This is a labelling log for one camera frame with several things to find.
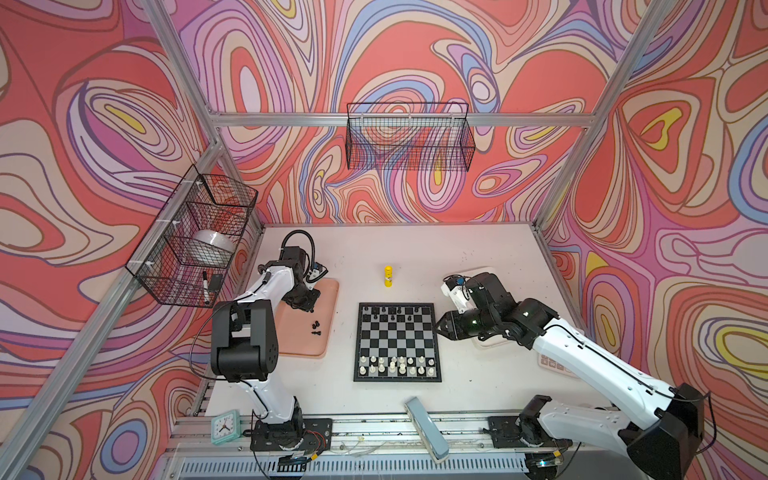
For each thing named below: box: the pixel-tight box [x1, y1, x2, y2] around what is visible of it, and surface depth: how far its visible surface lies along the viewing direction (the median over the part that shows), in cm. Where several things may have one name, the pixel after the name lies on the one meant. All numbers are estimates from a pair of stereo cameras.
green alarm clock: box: [211, 409, 242, 446], surface depth 75 cm
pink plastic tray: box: [276, 278, 339, 356], surface depth 93 cm
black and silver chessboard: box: [353, 302, 442, 383], surface depth 88 cm
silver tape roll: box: [194, 229, 237, 253], surface depth 75 cm
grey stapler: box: [404, 396, 450, 464], surface depth 72 cm
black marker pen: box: [202, 271, 210, 305], surface depth 74 cm
